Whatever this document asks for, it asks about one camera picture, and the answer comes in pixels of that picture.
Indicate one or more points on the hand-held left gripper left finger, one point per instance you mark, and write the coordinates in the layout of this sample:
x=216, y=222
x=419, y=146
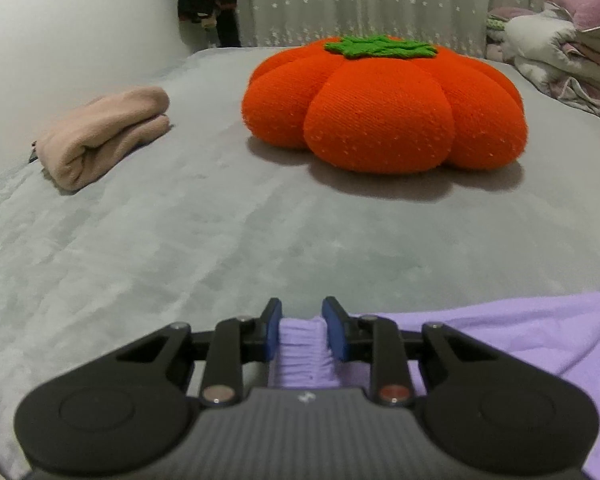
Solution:
x=273, y=335

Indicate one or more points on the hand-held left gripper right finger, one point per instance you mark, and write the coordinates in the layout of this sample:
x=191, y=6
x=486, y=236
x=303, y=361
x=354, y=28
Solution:
x=334, y=335

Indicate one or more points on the purple pants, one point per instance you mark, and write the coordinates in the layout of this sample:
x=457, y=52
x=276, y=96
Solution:
x=530, y=340

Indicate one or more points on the orange pumpkin cushion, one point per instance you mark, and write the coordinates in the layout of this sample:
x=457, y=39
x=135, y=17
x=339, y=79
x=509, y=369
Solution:
x=380, y=110

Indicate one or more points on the folded beige cloth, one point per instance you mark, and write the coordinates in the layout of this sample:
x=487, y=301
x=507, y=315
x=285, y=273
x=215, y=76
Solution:
x=105, y=135

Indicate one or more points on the small dark object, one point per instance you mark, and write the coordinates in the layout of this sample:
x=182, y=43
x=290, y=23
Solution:
x=32, y=155

